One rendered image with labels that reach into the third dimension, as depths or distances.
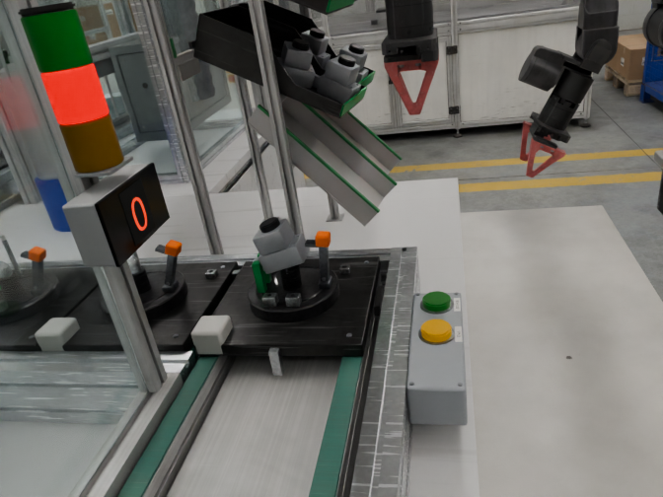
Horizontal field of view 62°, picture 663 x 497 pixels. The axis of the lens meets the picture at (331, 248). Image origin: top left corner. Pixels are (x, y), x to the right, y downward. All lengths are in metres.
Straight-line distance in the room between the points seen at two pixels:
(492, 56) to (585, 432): 4.10
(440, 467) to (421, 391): 0.10
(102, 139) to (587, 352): 0.71
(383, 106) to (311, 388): 4.13
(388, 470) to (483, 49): 4.27
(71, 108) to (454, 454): 0.58
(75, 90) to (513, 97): 4.36
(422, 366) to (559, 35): 4.19
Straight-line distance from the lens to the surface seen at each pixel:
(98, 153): 0.61
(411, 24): 0.72
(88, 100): 0.60
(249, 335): 0.80
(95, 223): 0.59
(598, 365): 0.89
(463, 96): 4.76
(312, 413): 0.73
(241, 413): 0.76
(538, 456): 0.75
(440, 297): 0.81
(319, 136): 1.11
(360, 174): 1.11
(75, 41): 0.60
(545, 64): 1.15
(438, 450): 0.75
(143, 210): 0.65
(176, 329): 0.86
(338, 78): 0.99
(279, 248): 0.80
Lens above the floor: 1.41
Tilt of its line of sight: 27 degrees down
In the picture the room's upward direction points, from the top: 9 degrees counter-clockwise
